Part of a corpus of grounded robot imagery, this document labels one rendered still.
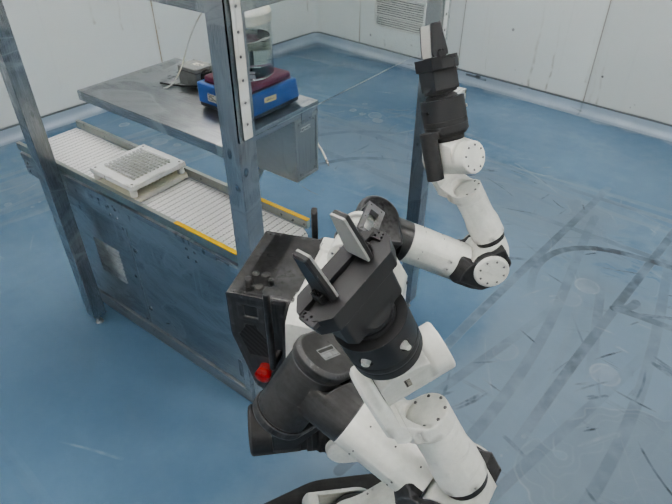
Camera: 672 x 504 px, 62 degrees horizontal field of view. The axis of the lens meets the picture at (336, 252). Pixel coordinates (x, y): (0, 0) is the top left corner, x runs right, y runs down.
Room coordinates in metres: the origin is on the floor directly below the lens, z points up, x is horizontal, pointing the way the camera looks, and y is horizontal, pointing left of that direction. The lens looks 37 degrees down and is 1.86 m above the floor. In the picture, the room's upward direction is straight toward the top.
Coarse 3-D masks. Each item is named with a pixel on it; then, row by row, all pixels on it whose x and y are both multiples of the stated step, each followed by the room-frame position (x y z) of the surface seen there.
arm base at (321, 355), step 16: (304, 336) 0.62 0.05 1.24; (320, 336) 0.63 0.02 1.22; (304, 352) 0.58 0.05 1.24; (320, 352) 0.59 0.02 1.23; (336, 352) 0.61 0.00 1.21; (304, 368) 0.56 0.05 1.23; (320, 368) 0.55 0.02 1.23; (336, 368) 0.57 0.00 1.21; (336, 384) 0.55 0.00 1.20; (256, 400) 0.57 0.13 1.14; (256, 416) 0.55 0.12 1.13; (272, 432) 0.53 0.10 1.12; (304, 432) 0.55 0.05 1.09
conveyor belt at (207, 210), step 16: (64, 144) 2.17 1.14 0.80; (80, 144) 2.17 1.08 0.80; (96, 144) 2.17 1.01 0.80; (112, 144) 2.17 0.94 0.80; (64, 160) 2.02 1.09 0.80; (80, 160) 2.02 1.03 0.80; (96, 160) 2.02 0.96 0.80; (160, 192) 1.78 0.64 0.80; (176, 192) 1.78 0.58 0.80; (192, 192) 1.78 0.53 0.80; (208, 192) 1.78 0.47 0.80; (160, 208) 1.67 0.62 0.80; (176, 208) 1.67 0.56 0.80; (192, 208) 1.67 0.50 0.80; (208, 208) 1.67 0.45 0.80; (224, 208) 1.67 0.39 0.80; (192, 224) 1.57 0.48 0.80; (208, 224) 1.57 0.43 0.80; (224, 224) 1.57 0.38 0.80; (272, 224) 1.57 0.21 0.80; (288, 224) 1.57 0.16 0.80; (224, 240) 1.48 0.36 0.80
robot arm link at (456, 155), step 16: (432, 128) 1.03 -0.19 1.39; (448, 128) 1.02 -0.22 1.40; (464, 128) 1.03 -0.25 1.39; (432, 144) 1.00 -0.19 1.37; (448, 144) 1.01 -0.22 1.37; (464, 144) 1.00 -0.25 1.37; (480, 144) 1.01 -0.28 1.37; (432, 160) 0.99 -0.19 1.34; (448, 160) 1.00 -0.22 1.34; (464, 160) 0.97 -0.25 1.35; (480, 160) 1.00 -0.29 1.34; (432, 176) 0.98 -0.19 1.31
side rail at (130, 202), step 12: (24, 144) 2.09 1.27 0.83; (60, 168) 1.92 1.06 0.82; (72, 168) 1.89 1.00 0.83; (84, 180) 1.83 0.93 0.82; (96, 180) 1.80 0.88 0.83; (108, 192) 1.74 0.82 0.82; (120, 192) 1.72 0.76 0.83; (132, 204) 1.66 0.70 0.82; (144, 204) 1.64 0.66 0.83; (156, 216) 1.58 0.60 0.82; (180, 228) 1.50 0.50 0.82; (204, 240) 1.44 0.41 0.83; (228, 252) 1.37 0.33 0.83
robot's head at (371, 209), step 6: (366, 204) 0.84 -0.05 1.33; (372, 204) 0.84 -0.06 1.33; (360, 210) 0.85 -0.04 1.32; (366, 210) 0.82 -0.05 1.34; (372, 210) 0.83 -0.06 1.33; (378, 210) 0.84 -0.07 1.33; (366, 216) 0.80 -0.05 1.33; (372, 216) 0.83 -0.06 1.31; (378, 216) 0.82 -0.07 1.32; (360, 222) 0.78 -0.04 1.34; (378, 222) 0.80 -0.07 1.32; (360, 228) 0.77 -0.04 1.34; (378, 228) 0.79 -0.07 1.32
